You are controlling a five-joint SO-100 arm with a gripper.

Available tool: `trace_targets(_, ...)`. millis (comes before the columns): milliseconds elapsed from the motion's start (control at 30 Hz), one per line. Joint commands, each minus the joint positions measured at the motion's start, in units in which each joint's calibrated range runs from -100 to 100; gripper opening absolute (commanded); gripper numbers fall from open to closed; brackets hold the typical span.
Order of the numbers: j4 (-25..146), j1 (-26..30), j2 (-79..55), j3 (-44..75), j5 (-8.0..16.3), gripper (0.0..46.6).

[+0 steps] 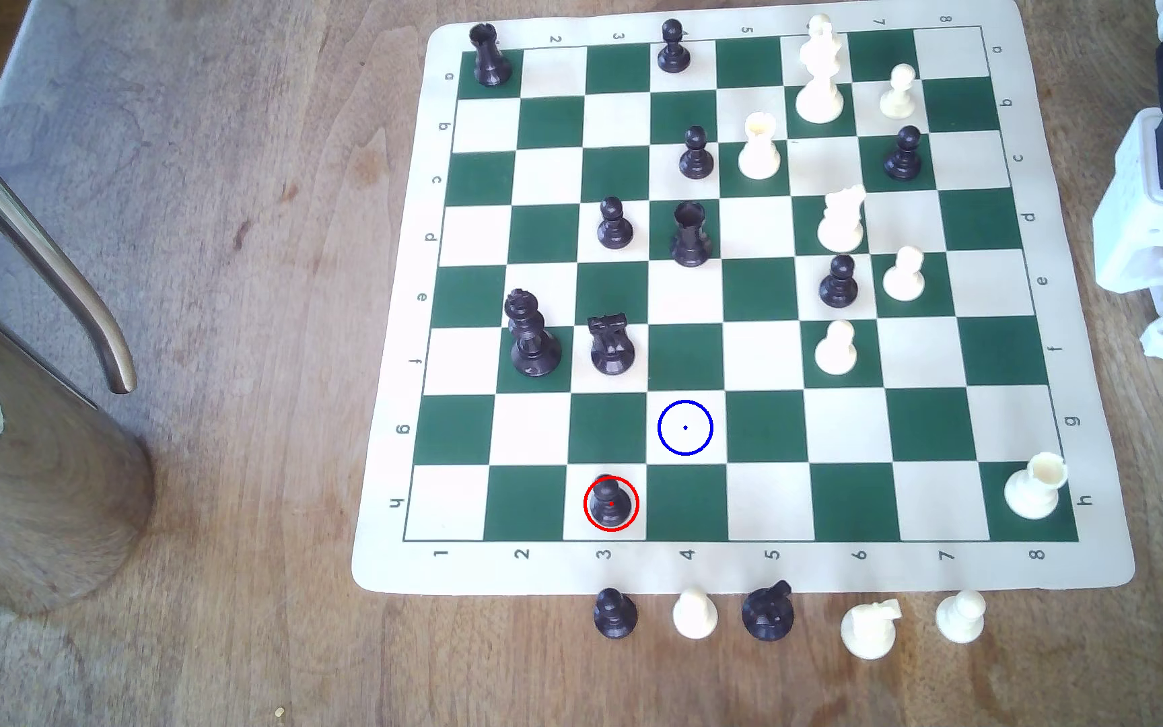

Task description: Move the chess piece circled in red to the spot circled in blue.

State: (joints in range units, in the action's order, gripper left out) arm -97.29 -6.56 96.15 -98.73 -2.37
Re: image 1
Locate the white chess pawn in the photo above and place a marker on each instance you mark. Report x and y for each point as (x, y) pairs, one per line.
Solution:
(898, 96)
(905, 281)
(960, 619)
(695, 616)
(835, 353)

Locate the black chess pawn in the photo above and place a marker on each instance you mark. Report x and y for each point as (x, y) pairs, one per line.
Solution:
(697, 160)
(615, 616)
(615, 229)
(673, 52)
(838, 288)
(610, 504)
(905, 160)

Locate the white chess knight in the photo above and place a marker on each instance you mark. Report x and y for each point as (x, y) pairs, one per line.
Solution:
(869, 631)
(841, 224)

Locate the green and white chess mat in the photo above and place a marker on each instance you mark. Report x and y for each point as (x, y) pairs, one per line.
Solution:
(763, 495)

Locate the white chess rook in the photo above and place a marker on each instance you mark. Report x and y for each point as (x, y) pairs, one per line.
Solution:
(1033, 490)
(759, 151)

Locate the black chess queen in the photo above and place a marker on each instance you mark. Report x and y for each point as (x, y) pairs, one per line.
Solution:
(534, 348)

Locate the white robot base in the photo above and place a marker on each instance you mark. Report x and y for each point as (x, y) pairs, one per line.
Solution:
(1132, 232)

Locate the white chess king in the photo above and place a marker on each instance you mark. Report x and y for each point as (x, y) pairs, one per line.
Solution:
(820, 91)

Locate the black chess rook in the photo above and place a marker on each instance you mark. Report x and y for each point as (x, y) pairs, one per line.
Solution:
(691, 240)
(490, 61)

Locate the black chess knight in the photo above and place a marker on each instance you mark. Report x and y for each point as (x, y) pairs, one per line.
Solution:
(768, 616)
(611, 348)

